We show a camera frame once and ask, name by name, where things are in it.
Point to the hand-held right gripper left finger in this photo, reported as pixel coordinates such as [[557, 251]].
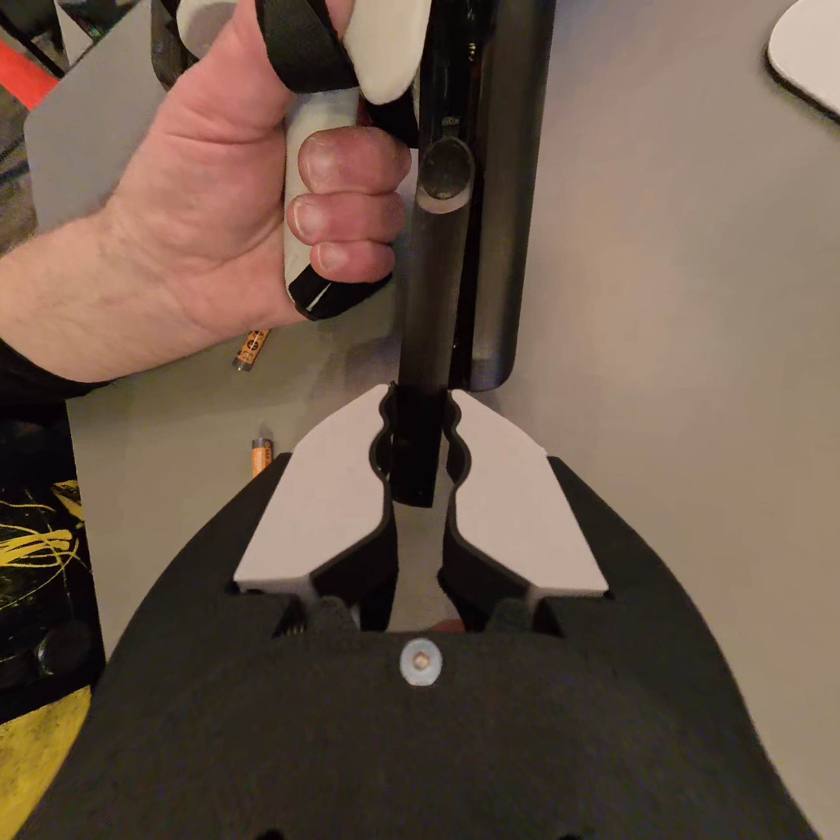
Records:
[[315, 505]]

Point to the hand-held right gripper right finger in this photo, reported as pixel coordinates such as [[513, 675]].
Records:
[[525, 518]]

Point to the orange battery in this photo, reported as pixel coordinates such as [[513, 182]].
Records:
[[251, 349], [261, 456]]

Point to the black remote control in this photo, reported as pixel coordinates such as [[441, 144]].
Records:
[[512, 197]]

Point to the black remote battery cover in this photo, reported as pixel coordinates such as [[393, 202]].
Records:
[[426, 315]]

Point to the person's left forearm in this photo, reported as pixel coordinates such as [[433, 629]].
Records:
[[39, 315]]

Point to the person's left hand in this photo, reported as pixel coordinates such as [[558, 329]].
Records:
[[197, 216]]

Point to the person's black yellow shirt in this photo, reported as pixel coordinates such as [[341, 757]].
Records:
[[39, 590]]

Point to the white metal document stand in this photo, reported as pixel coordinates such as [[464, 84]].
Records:
[[810, 46]]

